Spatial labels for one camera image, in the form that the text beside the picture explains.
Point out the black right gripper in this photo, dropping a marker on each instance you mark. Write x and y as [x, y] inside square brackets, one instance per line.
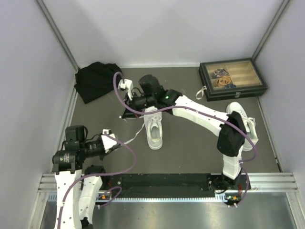
[128, 113]

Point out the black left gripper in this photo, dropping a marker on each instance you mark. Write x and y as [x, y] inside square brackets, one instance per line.
[101, 156]

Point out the white shoelace of shoe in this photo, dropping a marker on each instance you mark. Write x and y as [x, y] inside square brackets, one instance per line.
[133, 137]

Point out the white sneaker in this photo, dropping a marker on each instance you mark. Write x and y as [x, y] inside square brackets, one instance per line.
[249, 122]
[154, 128]

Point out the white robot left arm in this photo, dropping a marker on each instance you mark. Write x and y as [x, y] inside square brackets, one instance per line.
[78, 188]

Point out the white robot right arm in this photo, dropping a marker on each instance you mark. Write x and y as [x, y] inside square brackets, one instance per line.
[229, 128]

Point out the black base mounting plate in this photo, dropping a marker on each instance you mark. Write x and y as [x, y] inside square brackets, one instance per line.
[189, 185]

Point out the black crumpled cloth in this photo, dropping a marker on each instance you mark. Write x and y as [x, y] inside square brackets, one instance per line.
[95, 80]

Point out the black compartment box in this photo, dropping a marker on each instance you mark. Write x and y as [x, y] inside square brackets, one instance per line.
[232, 79]

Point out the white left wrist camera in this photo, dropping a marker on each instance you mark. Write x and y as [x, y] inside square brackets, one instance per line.
[109, 141]

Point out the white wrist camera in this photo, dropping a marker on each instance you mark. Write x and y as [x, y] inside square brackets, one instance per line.
[126, 85]
[109, 141]

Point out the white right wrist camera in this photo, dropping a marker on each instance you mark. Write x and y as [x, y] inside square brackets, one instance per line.
[126, 85]

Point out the grey slotted cable duct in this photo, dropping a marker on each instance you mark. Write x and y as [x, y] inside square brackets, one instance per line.
[217, 198]

